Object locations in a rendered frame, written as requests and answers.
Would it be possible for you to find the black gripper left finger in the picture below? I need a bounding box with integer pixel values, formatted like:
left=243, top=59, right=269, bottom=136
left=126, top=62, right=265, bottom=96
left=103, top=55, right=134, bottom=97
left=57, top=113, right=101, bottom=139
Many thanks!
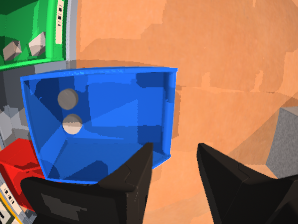
left=20, top=142, right=153, bottom=224

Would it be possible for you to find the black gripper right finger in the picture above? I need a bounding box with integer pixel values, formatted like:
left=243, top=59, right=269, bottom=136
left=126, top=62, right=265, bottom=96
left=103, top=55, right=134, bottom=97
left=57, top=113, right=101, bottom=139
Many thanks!
left=196, top=143, right=298, bottom=224

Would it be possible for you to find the blue bin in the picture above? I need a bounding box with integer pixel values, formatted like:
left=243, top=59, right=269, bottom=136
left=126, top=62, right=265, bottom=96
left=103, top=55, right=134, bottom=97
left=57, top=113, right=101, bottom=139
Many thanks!
left=20, top=66, right=178, bottom=184

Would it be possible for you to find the green open bin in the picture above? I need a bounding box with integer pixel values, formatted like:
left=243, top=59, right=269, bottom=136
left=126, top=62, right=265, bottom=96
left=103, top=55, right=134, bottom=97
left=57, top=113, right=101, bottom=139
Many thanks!
left=0, top=0, right=68, bottom=71

